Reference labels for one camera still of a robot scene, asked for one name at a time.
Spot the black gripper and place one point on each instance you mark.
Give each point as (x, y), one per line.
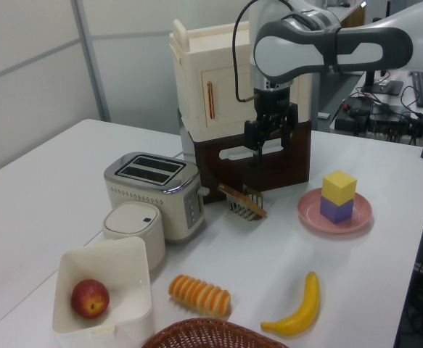
(273, 101)

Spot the yellow cube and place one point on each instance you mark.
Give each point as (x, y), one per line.
(338, 188)

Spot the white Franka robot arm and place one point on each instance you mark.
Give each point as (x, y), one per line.
(341, 47)

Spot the purple cube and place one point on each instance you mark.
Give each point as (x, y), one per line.
(334, 212)

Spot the dark brown drawer base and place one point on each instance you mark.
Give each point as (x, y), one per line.
(287, 166)

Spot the brown bread slice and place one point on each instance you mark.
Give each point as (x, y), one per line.
(260, 211)

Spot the metal toast rack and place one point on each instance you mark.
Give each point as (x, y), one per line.
(237, 207)

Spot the pink plate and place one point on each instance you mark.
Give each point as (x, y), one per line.
(309, 214)

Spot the cream toy oven cabinet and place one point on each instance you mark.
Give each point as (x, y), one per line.
(204, 54)

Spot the black electronics box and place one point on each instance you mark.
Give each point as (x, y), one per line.
(378, 121)

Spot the black monitor stand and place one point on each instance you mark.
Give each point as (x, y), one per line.
(381, 87)

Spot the silver cream toaster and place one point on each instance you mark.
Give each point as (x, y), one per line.
(135, 195)

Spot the small cream lidded bin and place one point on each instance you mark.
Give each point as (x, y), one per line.
(131, 221)

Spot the striped orange bread roll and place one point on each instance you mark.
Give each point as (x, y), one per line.
(200, 295)

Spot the yellow banana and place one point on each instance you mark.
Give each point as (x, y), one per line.
(305, 308)

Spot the white square open box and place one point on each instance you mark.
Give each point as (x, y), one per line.
(124, 275)

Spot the brown wicker basket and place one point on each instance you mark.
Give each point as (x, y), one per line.
(211, 335)

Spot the red apple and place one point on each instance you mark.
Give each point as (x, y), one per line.
(89, 299)

